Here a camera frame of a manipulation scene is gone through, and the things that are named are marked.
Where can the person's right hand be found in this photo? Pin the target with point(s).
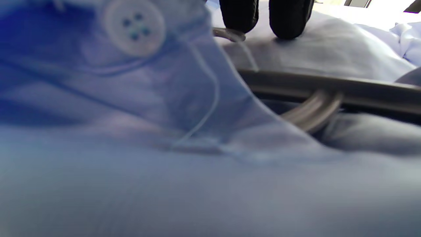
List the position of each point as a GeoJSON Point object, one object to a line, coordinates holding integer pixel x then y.
{"type": "Point", "coordinates": [289, 16]}

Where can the gray hanger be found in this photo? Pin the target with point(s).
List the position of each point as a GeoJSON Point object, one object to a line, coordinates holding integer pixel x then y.
{"type": "Point", "coordinates": [329, 85]}

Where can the light blue long-sleeve shirt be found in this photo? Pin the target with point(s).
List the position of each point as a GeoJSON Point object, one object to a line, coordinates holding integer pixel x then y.
{"type": "Point", "coordinates": [131, 164]}

